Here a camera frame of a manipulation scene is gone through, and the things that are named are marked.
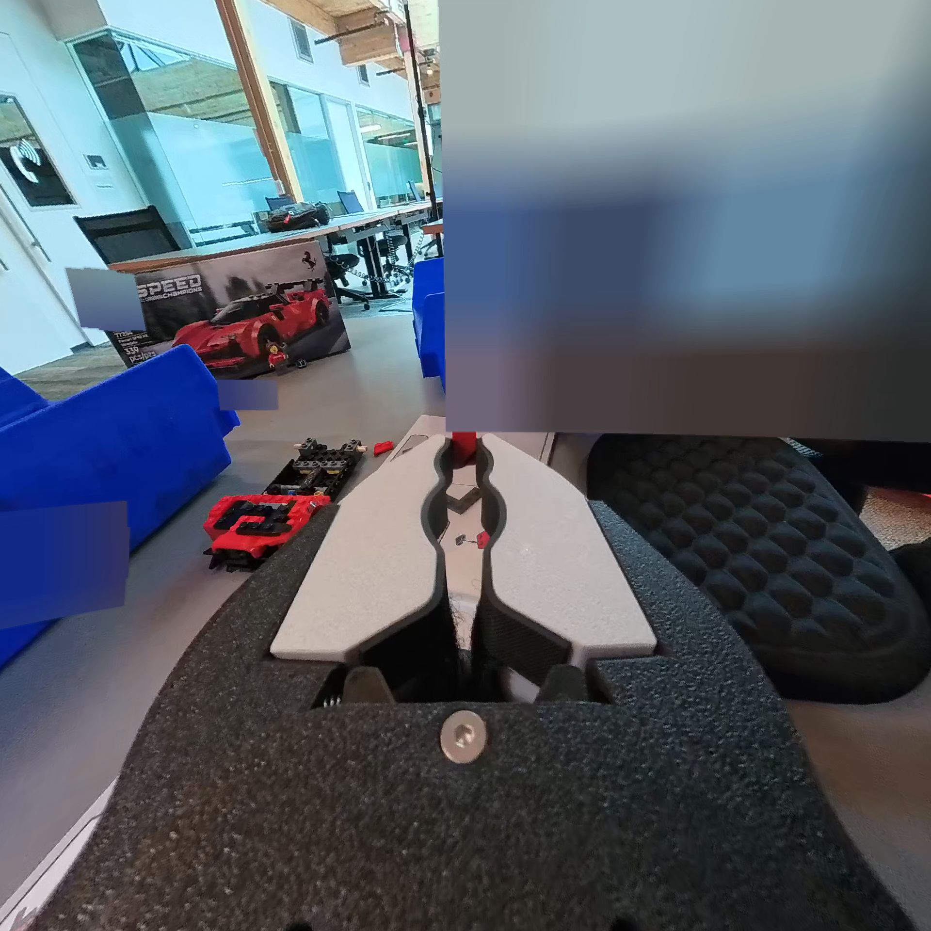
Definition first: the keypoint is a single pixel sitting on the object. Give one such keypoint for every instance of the instruction booklet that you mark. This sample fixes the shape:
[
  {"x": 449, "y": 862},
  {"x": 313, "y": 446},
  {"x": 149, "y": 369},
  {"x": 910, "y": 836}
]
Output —
[{"x": 462, "y": 524}]

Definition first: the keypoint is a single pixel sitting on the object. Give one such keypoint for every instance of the black phone sign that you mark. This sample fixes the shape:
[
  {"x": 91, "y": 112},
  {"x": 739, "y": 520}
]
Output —
[{"x": 33, "y": 160}]

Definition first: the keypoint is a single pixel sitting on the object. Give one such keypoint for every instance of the black task stool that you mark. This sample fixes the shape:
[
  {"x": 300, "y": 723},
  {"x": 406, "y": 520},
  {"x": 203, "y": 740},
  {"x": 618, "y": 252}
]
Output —
[{"x": 345, "y": 273}]

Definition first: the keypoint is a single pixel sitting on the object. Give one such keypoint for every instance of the lego set box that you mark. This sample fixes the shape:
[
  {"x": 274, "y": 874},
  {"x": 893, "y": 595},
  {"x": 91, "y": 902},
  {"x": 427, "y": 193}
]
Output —
[{"x": 254, "y": 320}]

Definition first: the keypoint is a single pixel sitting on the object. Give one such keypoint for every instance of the black bag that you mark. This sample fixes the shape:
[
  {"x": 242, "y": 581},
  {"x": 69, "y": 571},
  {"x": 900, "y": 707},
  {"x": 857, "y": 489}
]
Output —
[{"x": 294, "y": 217}]

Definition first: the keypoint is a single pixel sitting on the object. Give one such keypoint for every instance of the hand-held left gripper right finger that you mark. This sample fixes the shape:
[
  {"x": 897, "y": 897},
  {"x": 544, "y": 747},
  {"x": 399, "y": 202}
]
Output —
[{"x": 567, "y": 560}]

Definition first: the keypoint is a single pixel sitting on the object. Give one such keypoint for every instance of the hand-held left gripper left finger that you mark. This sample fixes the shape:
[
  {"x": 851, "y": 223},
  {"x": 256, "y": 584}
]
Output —
[{"x": 364, "y": 560}]

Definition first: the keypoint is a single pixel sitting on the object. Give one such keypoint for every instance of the white paper sheet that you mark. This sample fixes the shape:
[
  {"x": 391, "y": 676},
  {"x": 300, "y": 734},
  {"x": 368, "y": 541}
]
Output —
[{"x": 43, "y": 887}]

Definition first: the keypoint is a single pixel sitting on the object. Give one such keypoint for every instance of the blue plastic bin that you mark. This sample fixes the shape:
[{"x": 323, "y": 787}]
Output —
[{"x": 429, "y": 327}]

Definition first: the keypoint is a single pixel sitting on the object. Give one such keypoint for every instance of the long white office table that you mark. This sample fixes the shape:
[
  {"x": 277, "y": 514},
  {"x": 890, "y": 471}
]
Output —
[{"x": 240, "y": 242}]

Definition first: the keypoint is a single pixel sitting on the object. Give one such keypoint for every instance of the red lego assembly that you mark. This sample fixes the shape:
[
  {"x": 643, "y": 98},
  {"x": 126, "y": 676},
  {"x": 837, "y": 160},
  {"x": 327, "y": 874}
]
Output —
[{"x": 465, "y": 447}]

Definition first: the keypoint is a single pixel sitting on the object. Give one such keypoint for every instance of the large blue divided bin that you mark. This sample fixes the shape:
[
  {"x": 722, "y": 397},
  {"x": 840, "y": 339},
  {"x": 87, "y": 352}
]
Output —
[{"x": 109, "y": 451}]

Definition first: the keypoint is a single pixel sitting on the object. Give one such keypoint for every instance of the black office chair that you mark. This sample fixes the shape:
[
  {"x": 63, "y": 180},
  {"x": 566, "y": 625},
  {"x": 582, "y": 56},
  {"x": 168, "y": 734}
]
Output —
[{"x": 123, "y": 236}]

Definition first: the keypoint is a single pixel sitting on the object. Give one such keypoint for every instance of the black honeycomb wrist rest pad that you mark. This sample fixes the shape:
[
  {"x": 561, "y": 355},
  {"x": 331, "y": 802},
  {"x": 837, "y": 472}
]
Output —
[{"x": 727, "y": 553}]

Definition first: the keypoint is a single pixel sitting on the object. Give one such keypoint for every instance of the black light stand pole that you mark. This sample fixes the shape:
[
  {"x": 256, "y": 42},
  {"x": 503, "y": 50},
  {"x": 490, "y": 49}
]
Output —
[{"x": 420, "y": 109}]

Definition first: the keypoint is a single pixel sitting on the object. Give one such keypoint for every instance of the partly built lego car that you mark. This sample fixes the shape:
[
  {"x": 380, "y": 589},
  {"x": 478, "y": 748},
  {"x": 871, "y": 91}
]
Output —
[{"x": 254, "y": 520}]

